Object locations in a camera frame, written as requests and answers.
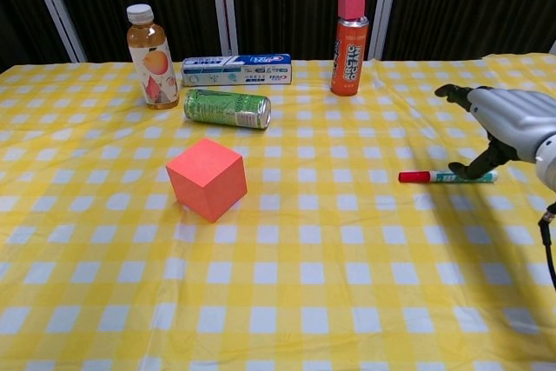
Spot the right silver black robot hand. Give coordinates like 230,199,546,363
434,83,556,181

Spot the green marker red cap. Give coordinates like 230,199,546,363
398,169,499,185

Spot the large pink cube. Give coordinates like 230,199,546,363
165,137,248,224

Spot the yellow checkered tablecloth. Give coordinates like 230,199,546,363
0,52,556,371

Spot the orange Arctic Ocean can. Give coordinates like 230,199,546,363
330,14,370,96

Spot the blue white toothpaste box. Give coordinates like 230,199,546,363
181,53,293,88

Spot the green drink can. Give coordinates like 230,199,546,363
182,88,272,130

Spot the juice bottle with white cap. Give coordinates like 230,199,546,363
126,3,181,110

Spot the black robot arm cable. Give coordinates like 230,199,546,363
537,201,556,293

